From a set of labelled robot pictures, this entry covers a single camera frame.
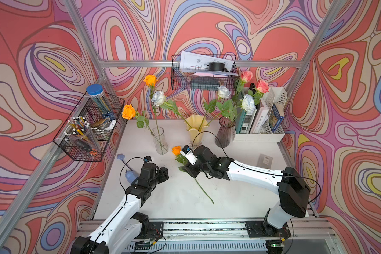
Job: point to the white desktop file organizer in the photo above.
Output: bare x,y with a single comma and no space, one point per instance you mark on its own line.
275,95

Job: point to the white printed paper sheets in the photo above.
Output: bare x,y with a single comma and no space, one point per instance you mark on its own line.
192,63

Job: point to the orange rose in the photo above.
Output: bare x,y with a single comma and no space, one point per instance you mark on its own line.
130,113
150,81
182,160

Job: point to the yellow ruffled glass vase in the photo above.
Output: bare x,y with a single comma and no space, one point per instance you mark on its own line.
195,126

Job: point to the blue lid pencil jar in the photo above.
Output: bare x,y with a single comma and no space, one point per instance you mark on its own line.
98,96

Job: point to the clear cup of pens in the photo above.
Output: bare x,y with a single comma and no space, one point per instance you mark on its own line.
79,132

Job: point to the clear glass vase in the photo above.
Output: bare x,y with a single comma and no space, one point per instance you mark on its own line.
159,140

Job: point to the orange rose back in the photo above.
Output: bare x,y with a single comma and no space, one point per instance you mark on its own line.
150,81

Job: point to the black wire pen basket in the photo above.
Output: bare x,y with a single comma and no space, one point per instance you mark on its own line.
102,128

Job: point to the green folder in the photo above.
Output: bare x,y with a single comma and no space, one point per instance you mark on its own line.
240,120

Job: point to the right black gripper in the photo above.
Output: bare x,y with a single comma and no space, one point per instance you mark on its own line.
190,169

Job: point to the white book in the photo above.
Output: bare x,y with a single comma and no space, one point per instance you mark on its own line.
260,117

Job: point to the pink rose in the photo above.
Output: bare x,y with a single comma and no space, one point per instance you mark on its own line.
244,78
258,90

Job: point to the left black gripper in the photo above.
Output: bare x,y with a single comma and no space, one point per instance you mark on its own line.
162,174

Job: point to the black wire wall basket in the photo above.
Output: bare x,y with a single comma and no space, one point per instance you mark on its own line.
204,81

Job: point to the purple ribbed glass vase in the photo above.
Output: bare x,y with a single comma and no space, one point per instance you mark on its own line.
226,133

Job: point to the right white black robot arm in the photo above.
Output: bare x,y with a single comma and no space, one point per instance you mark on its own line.
293,192

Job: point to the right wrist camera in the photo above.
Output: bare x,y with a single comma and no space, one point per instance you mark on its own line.
187,152

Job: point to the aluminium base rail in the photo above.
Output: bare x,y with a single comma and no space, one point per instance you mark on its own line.
299,236

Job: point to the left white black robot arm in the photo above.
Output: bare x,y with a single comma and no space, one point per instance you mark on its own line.
126,223

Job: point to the black tape roll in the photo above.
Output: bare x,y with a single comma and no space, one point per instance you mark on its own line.
217,67

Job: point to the blue small box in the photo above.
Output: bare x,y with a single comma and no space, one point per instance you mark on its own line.
276,117

